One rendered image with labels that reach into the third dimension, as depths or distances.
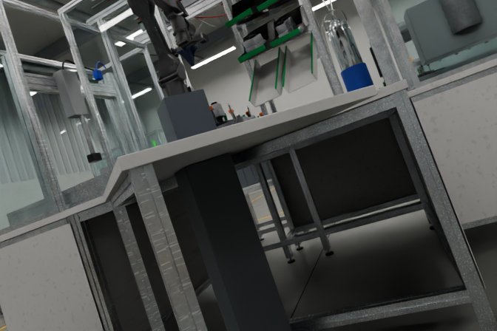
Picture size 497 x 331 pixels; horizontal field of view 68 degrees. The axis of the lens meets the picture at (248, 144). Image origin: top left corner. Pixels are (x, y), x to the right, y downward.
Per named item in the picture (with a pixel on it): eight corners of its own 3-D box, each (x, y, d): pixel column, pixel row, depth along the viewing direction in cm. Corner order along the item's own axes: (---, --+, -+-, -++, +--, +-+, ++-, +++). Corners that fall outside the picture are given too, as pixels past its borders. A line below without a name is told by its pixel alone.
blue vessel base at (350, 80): (381, 104, 210) (364, 60, 212) (355, 114, 216) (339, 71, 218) (381, 105, 225) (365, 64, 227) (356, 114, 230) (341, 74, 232)
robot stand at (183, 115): (183, 157, 116) (163, 97, 117) (174, 163, 128) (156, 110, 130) (222, 144, 122) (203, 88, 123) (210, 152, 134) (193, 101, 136)
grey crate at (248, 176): (285, 173, 347) (276, 151, 348) (228, 193, 367) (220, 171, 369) (295, 168, 386) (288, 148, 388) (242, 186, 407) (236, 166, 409)
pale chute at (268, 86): (282, 95, 145) (276, 87, 142) (254, 108, 151) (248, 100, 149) (285, 54, 163) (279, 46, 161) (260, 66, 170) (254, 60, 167)
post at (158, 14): (204, 142, 184) (141, -39, 191) (199, 144, 185) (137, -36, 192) (206, 142, 187) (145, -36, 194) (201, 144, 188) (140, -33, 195)
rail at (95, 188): (251, 140, 143) (241, 114, 143) (82, 205, 172) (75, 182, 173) (255, 140, 148) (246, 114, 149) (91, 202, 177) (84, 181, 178)
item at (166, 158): (121, 171, 71) (117, 157, 71) (105, 201, 152) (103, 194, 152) (378, 94, 101) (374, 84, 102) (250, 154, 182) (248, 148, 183)
